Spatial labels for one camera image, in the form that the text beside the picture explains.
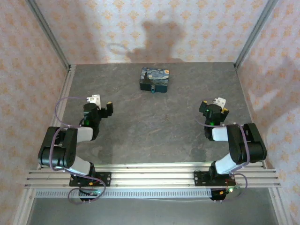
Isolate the aluminium table side rail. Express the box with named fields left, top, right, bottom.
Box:
left=11, top=65, right=77, bottom=225

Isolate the starry night painted box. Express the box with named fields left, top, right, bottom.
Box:
left=139, top=67, right=171, bottom=93

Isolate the aluminium mounting beam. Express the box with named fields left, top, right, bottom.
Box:
left=24, top=170, right=281, bottom=189

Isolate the right black controller board mount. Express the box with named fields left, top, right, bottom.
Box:
left=210, top=186, right=242, bottom=202

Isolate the grey slotted cable duct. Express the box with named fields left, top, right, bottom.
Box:
left=35, top=189, right=211, bottom=199

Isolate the aluminium frame post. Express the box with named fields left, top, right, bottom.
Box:
left=25, top=0, right=71, bottom=69
left=234, top=0, right=279, bottom=69

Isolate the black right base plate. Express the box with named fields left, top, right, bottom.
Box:
left=194, top=171, right=236, bottom=187

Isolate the aluminium table edge rail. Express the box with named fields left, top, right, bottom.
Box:
left=38, top=161, right=267, bottom=170

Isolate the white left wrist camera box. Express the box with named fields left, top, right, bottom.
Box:
left=86, top=94, right=101, bottom=106

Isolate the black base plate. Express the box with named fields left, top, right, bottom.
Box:
left=194, top=171, right=236, bottom=187
left=69, top=172, right=112, bottom=188

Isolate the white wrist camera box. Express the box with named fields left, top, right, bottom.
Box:
left=86, top=94, right=101, bottom=106
left=213, top=97, right=226, bottom=108

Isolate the black controller board mount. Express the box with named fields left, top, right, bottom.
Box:
left=79, top=188, right=102, bottom=203
left=210, top=186, right=242, bottom=202

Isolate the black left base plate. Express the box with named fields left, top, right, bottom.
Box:
left=69, top=172, right=112, bottom=188

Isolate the left black controller board mount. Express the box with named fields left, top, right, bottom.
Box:
left=79, top=188, right=102, bottom=203

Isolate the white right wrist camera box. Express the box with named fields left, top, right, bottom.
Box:
left=213, top=97, right=226, bottom=108

